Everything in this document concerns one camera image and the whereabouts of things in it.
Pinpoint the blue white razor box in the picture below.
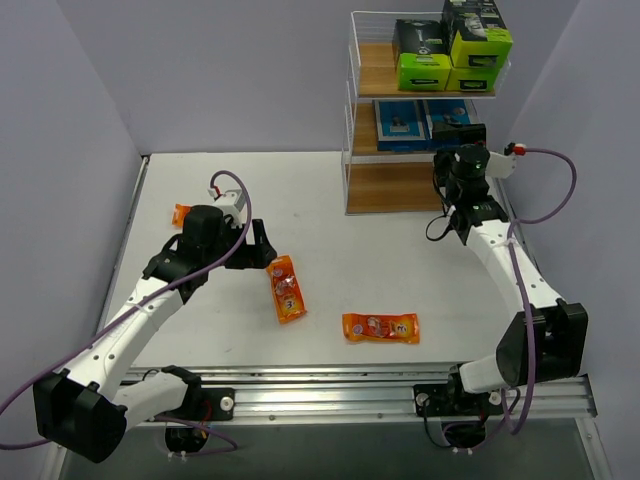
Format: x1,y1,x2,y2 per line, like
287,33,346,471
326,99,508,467
373,100,429,153

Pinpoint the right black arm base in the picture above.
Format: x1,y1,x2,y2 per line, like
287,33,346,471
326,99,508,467
412,384,463,417

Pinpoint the orange razor bag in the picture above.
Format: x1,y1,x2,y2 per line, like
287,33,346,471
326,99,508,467
342,313,420,345
171,204,192,228
266,255,307,325

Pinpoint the tall green black razor box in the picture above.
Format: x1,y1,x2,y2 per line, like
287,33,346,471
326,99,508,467
445,67,501,93

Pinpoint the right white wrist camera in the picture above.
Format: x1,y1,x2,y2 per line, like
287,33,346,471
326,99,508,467
486,142,527,179

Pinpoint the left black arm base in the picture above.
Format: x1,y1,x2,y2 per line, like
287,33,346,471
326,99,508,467
197,387,236,422

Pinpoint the white wire wooden shelf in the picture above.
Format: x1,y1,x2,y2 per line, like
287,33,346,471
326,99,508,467
341,2,511,215

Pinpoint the aluminium mounting rail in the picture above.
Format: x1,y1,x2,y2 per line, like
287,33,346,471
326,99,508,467
114,364,596,426

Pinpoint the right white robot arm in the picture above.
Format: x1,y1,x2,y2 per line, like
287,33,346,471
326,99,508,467
432,122,588,413

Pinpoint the small black green razor box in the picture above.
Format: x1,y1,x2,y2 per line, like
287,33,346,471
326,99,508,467
441,0,513,69

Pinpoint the black green razor pack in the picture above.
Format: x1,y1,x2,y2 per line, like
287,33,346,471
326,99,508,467
392,19,451,91

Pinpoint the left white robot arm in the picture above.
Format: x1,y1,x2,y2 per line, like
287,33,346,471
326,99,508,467
33,205,277,463

